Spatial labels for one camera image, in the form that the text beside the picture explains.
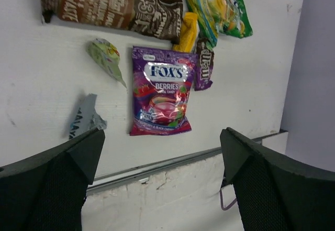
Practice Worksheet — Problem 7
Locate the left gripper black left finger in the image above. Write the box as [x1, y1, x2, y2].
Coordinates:
[1, 129, 105, 230]

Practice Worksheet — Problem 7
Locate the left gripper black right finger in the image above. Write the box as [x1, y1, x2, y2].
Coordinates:
[220, 128, 334, 230]

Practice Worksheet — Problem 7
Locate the grey snack packet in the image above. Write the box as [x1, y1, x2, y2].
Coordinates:
[69, 93, 107, 139]

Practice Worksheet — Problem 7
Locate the light green triangular packet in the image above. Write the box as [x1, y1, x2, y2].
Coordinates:
[86, 38, 127, 88]

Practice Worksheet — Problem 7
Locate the purple Fox's berries bag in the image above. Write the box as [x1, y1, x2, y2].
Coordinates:
[130, 46, 198, 136]

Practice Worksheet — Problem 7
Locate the yellow snack bar wrapper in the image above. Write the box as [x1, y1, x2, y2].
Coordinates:
[172, 12, 199, 53]

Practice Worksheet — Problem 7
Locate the green Fox's candy bag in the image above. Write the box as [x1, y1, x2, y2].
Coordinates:
[185, 0, 253, 47]

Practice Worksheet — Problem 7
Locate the brown kettle chips bag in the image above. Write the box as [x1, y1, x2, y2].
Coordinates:
[40, 0, 183, 43]

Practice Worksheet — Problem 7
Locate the purple m&m's packet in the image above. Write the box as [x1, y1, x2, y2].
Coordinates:
[194, 38, 215, 91]

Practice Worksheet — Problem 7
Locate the aluminium table edge rail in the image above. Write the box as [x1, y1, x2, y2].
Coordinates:
[87, 130, 288, 195]

